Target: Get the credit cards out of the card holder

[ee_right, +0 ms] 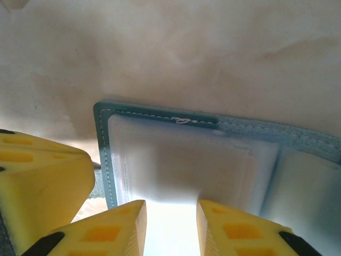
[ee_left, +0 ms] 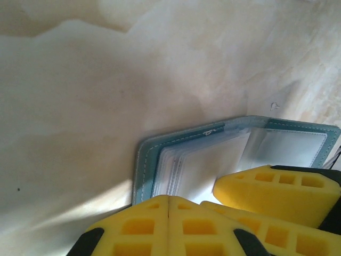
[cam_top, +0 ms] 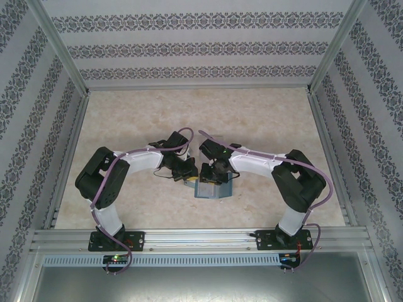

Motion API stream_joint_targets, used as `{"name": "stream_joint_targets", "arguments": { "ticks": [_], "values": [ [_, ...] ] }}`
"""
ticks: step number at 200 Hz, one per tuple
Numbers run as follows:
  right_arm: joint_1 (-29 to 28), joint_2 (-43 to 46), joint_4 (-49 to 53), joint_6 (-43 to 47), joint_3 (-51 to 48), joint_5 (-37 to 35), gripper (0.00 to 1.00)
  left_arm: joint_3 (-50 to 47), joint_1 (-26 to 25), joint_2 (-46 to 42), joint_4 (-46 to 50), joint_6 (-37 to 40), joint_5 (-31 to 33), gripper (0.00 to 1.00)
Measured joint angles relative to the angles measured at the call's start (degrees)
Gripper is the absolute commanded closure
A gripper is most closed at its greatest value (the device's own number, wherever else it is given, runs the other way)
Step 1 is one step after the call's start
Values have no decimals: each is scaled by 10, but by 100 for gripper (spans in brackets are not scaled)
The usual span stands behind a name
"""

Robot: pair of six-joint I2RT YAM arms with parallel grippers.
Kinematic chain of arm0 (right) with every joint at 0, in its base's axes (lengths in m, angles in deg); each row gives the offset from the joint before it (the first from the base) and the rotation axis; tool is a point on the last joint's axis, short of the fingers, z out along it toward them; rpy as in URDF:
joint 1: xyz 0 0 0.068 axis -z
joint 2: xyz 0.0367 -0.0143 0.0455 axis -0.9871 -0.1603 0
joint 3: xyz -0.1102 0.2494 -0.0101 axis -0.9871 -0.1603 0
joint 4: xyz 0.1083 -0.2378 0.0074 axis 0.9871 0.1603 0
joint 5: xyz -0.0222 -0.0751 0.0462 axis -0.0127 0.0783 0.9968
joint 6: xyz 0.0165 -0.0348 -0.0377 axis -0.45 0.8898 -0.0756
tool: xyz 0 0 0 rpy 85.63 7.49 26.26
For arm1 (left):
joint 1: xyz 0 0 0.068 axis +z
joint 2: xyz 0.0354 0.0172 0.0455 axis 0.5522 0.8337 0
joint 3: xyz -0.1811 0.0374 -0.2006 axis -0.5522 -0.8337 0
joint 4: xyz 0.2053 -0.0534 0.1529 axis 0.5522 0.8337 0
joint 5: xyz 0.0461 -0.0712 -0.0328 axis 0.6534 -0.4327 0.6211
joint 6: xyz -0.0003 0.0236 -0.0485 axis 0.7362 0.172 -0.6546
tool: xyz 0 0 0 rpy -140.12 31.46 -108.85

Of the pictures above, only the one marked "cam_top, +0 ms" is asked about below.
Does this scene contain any aluminium frame post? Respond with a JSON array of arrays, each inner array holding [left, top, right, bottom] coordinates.
[[30, 0, 92, 97], [305, 0, 370, 95]]

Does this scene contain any grey slotted cable duct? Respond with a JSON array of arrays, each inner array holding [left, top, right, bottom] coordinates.
[[42, 253, 281, 268]]

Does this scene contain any teal leather card holder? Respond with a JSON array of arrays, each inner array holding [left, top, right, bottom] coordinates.
[[183, 179, 234, 200]]

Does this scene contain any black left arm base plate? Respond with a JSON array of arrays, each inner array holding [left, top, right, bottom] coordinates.
[[88, 231, 146, 252]]

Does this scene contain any clear acrylic card tray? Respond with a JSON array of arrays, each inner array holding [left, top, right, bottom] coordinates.
[[197, 133, 225, 147]]

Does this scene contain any aluminium side rail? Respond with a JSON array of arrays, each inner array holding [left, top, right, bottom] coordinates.
[[307, 91, 359, 227], [43, 92, 92, 230]]

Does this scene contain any grey sheet metal panel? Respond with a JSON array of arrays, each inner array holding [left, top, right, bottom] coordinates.
[[17, 266, 387, 302]]

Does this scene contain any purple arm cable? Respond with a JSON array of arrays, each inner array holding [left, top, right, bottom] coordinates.
[[89, 126, 195, 276], [198, 130, 334, 274]]

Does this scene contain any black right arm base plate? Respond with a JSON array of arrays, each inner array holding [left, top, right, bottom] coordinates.
[[249, 229, 312, 252]]

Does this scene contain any aluminium mounting rail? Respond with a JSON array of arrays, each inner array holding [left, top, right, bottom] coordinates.
[[30, 228, 369, 252]]

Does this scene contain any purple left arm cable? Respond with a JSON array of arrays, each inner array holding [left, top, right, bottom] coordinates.
[[89, 126, 195, 276]]

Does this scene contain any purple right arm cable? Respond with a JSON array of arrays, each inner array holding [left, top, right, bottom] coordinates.
[[198, 130, 334, 274]]

